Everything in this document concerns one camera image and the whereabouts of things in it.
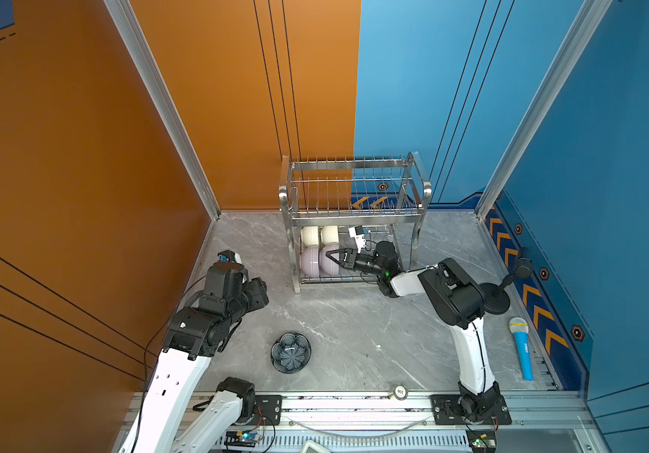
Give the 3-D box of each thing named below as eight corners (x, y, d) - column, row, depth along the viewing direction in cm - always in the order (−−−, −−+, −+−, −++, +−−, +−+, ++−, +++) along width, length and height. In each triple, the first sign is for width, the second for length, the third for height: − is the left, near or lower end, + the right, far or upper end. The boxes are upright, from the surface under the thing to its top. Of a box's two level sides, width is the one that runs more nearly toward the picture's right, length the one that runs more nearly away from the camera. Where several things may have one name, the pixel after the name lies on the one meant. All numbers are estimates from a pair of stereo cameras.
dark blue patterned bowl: (272, 374, 81) (268, 369, 77) (276, 338, 88) (274, 332, 84) (310, 374, 81) (309, 369, 77) (312, 338, 88) (311, 332, 84)
